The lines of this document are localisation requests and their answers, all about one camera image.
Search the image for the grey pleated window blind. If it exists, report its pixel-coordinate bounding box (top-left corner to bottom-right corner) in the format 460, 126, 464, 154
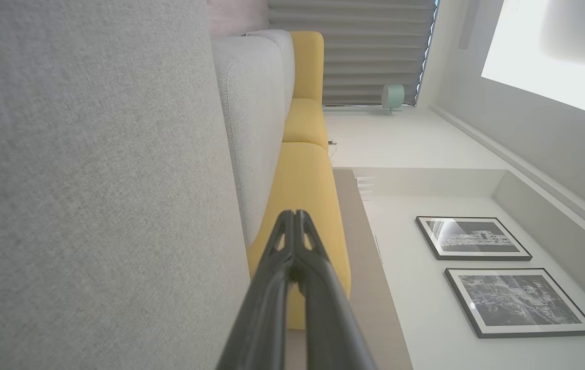
268, 0, 437, 107

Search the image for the yellow sofa backrest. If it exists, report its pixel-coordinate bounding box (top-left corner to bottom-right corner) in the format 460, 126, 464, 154
290, 31, 325, 103

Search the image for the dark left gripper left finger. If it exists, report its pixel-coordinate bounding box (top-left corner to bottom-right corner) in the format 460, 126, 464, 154
215, 209, 296, 370

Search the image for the mint green round lamp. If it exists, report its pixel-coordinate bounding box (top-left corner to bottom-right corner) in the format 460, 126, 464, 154
381, 84, 405, 115

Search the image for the grey fabric sofa seat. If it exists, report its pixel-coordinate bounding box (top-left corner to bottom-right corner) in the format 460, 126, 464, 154
0, 0, 252, 370

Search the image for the large black framed picture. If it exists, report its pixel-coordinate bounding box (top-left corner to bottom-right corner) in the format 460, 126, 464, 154
445, 268, 585, 339

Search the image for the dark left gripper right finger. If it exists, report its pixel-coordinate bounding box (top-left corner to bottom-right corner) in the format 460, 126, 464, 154
294, 209, 378, 370

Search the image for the grey sofa backrest cushion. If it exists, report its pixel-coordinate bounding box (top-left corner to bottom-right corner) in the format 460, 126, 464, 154
212, 29, 296, 247

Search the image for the yellow sofa cushion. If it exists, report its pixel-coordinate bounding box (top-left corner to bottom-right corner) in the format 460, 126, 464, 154
246, 142, 352, 329
282, 98, 329, 151

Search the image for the white ridged wall fixture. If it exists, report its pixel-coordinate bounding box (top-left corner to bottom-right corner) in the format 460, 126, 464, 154
355, 176, 375, 201

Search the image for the small black framed picture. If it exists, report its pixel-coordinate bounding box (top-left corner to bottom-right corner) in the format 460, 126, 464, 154
415, 216, 533, 261

